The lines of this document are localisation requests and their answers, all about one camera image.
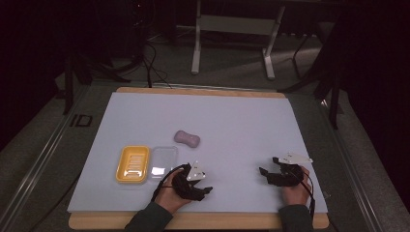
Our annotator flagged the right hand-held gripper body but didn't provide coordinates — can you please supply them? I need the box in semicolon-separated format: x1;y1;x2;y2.
266;152;314;189

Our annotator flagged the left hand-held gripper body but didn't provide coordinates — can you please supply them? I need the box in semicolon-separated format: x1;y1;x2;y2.
170;160;207;202

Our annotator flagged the purple soap bar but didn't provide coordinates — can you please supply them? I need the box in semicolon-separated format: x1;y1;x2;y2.
173;130;201;149

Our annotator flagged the yellow soap dish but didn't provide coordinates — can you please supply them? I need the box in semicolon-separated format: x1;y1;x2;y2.
115;145;151;185

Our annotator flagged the person's left hand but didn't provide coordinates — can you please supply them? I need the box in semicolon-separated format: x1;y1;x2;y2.
154;167;194;215

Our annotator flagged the person's right hand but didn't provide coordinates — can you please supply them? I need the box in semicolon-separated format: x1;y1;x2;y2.
281;165;313;207

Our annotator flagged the clear plastic lid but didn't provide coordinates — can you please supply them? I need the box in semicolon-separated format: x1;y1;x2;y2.
147;145;179;183

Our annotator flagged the light blue table mat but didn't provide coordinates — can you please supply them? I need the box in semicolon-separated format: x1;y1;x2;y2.
67;91;329;215

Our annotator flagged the black metal stand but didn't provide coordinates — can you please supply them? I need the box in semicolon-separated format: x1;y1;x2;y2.
62;53;95;116
279;18;343;131

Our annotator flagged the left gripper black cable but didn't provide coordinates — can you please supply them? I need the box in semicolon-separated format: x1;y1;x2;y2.
151;162;191;203

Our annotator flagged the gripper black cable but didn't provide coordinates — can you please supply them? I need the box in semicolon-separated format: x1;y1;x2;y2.
289;167;317;223
151;162;191;203

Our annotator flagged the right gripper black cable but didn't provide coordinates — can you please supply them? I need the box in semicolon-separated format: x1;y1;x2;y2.
289;167;317;223

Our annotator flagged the aluminium floor rail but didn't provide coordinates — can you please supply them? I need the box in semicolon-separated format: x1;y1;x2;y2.
0;84;92;232
317;96;385;232

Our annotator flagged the black floor cable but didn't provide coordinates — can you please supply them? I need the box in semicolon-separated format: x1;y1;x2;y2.
140;41;173;90

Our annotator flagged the white metal stand frame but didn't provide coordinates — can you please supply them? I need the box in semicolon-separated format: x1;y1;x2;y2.
190;0;286;81

